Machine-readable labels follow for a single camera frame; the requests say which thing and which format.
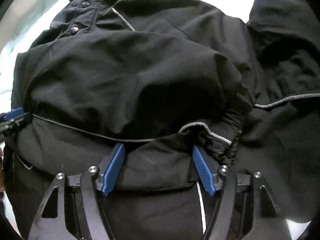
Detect black hooded jacket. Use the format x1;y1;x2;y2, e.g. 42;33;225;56
3;0;320;240

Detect light blue bed quilt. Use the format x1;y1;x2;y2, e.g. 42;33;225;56
0;0;320;240

